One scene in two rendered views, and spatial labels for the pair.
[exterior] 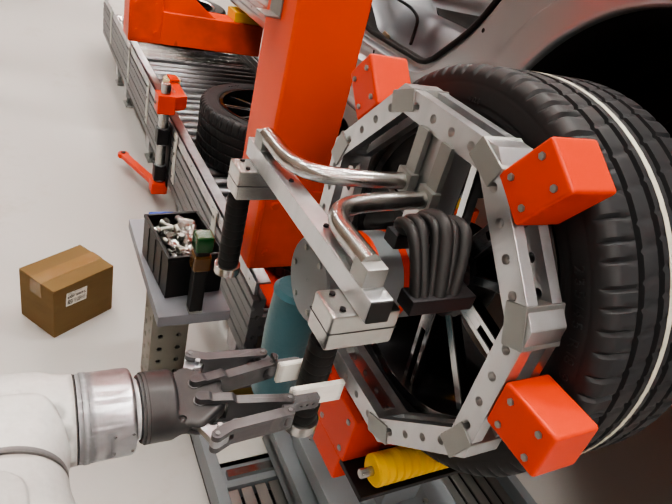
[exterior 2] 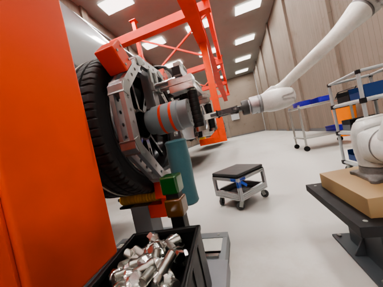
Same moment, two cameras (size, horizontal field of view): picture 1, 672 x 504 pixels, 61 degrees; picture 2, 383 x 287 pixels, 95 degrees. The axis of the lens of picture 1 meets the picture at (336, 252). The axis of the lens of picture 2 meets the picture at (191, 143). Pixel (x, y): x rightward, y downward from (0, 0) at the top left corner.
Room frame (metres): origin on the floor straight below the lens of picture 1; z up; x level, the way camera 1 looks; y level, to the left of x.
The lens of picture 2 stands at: (1.24, 0.62, 0.73)
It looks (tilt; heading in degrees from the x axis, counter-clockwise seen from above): 1 degrees down; 229
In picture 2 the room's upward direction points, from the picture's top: 12 degrees counter-clockwise
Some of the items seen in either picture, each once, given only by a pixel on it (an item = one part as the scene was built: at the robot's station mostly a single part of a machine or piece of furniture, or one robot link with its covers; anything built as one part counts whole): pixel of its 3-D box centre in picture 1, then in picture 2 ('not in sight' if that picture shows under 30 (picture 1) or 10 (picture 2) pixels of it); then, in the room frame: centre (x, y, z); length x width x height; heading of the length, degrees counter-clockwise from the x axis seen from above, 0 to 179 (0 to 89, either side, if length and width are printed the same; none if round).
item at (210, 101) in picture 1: (272, 133); not in sight; (2.43, 0.42, 0.39); 0.66 x 0.66 x 0.24
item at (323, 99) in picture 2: not in sight; (322, 121); (-3.27, -0.32, 0.53); 1.12 x 0.69 x 1.06; 121
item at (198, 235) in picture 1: (203, 241); (171, 183); (1.03, 0.28, 0.64); 0.04 x 0.04 x 0.04; 34
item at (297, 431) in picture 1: (312, 381); (210, 117); (0.52, -0.01, 0.83); 0.04 x 0.04 x 0.16
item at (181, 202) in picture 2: (200, 260); (176, 205); (1.03, 0.28, 0.59); 0.04 x 0.04 x 0.04; 34
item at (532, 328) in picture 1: (405, 272); (157, 121); (0.79, -0.12, 0.85); 0.54 x 0.07 x 0.54; 34
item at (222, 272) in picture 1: (232, 232); (195, 110); (0.80, 0.17, 0.83); 0.04 x 0.04 x 0.16
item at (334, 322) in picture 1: (353, 315); (200, 99); (0.53, -0.04, 0.93); 0.09 x 0.05 x 0.05; 124
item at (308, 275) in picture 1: (367, 275); (170, 117); (0.75, -0.06, 0.85); 0.21 x 0.14 x 0.14; 124
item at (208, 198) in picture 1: (173, 137); not in sight; (2.33, 0.84, 0.28); 2.47 x 0.09 x 0.22; 34
